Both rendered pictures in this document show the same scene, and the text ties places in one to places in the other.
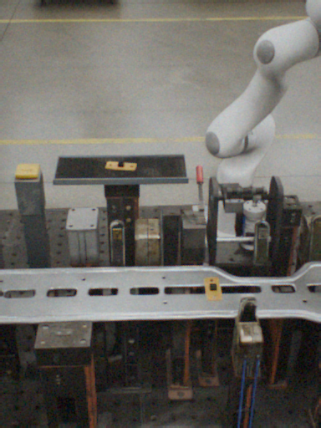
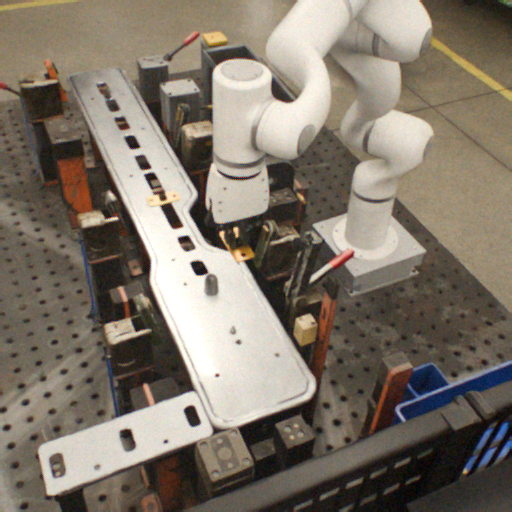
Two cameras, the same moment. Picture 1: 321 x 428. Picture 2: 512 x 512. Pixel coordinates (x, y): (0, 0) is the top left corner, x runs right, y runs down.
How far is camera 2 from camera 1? 1.62 m
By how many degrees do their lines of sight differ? 50
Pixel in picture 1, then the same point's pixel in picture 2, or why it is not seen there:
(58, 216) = (322, 139)
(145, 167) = not seen: hidden behind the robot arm
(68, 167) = (230, 53)
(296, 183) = not seen: outside the picture
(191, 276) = (175, 183)
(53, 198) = (487, 182)
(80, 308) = (105, 135)
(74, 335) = (61, 134)
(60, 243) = not seen: hidden behind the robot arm
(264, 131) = (394, 145)
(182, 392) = (137, 268)
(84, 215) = (183, 86)
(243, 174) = (363, 179)
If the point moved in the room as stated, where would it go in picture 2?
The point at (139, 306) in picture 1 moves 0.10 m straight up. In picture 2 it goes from (120, 163) to (116, 131)
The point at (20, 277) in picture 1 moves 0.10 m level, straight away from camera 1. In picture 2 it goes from (130, 100) to (159, 91)
